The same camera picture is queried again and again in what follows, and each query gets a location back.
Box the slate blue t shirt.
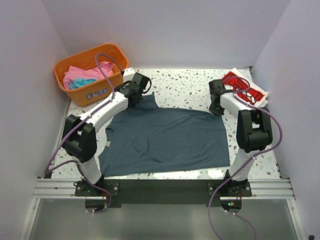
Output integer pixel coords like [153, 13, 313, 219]
[98, 94, 230, 177]

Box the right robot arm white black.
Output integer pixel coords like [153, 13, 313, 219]
[208, 79, 273, 197]

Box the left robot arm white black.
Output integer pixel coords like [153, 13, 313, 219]
[62, 68, 152, 196]

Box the red white folded t shirt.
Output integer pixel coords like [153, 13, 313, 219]
[221, 67, 269, 108]

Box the pink t shirt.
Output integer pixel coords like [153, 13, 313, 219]
[62, 61, 114, 90]

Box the orange plastic basket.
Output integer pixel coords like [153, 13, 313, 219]
[53, 43, 129, 107]

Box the turquoise t shirt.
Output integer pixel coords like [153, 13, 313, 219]
[69, 78, 97, 90]

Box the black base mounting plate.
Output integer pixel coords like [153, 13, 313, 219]
[73, 179, 252, 210]

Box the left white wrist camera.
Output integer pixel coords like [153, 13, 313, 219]
[122, 67, 136, 81]

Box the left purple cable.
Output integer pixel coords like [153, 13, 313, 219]
[44, 53, 126, 213]

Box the aluminium frame rail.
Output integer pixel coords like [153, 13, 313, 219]
[32, 178, 296, 200]

